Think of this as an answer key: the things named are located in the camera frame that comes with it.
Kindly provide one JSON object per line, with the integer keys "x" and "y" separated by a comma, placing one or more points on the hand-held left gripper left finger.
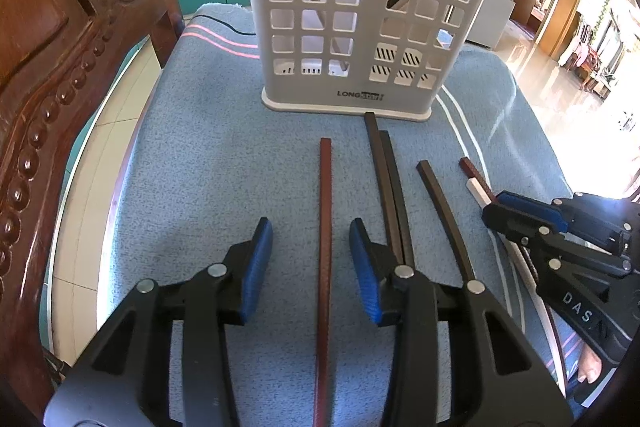
{"x": 257, "y": 272}

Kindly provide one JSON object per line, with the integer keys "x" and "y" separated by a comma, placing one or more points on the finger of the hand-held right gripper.
{"x": 535, "y": 209}
{"x": 515, "y": 227}

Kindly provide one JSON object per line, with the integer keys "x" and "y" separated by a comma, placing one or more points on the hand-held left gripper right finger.
{"x": 365, "y": 277}

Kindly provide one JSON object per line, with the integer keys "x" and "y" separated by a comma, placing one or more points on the cream chopstick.
{"x": 479, "y": 193}

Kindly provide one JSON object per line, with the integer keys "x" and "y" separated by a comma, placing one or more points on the red-brown chopstick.
{"x": 325, "y": 232}

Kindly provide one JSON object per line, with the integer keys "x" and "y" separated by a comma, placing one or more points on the dark brown chopstick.
{"x": 445, "y": 212}
{"x": 397, "y": 192}
{"x": 380, "y": 167}

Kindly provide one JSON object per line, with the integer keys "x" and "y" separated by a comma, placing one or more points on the white chopstick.
{"x": 470, "y": 167}

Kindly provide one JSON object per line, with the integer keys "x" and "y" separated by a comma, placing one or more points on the person's right hand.
{"x": 587, "y": 374}

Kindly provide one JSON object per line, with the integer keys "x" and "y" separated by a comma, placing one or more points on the blue towel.
{"x": 225, "y": 157}

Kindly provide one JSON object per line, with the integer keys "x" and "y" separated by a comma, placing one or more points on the distant wooden furniture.
{"x": 595, "y": 57}

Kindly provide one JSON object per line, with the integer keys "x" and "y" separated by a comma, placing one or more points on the carved wooden chair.
{"x": 50, "y": 57}

